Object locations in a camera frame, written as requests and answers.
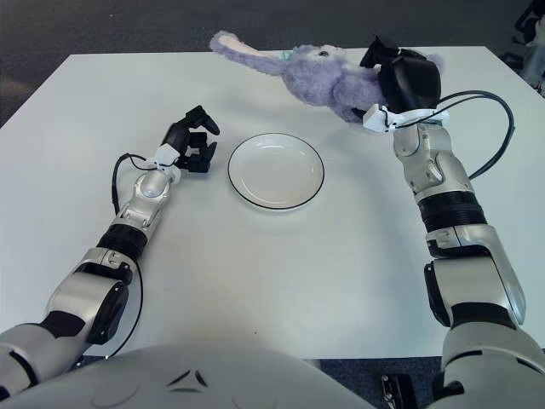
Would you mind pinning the black office chair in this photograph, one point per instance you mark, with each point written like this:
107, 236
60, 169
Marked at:
528, 38

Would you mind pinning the grey robot torso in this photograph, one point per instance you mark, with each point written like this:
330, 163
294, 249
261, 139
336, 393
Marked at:
191, 379

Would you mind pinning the white plate with black rim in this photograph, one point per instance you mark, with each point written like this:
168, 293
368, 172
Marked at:
276, 170

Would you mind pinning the purple plush bunny doll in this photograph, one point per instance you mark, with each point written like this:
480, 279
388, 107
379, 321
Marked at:
319, 78

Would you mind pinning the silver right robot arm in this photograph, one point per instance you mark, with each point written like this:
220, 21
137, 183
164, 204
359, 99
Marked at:
460, 230

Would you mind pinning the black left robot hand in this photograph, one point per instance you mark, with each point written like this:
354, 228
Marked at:
176, 134

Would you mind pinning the black metal bracket under table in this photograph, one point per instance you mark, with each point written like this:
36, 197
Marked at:
396, 392

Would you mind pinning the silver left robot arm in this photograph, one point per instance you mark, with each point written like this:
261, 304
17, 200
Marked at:
115, 238

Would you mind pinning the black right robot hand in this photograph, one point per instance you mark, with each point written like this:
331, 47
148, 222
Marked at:
411, 83

